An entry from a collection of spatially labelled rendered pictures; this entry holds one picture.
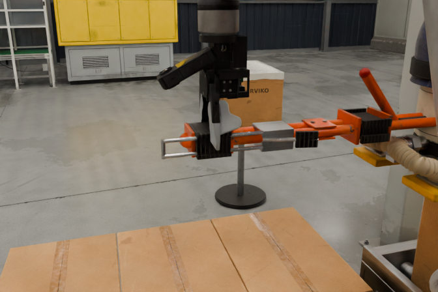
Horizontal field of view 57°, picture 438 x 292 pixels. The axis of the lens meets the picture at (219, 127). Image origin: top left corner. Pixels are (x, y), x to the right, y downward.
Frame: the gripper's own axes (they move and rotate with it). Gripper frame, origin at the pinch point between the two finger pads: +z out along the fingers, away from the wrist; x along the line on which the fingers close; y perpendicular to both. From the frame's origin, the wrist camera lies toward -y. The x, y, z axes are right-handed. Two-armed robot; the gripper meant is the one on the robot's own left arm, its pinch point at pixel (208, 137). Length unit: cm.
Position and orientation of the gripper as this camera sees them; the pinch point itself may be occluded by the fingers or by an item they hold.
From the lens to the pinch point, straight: 80.1
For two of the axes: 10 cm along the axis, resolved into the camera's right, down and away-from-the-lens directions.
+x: -2.5, -2.9, 9.2
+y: 9.7, -0.7, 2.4
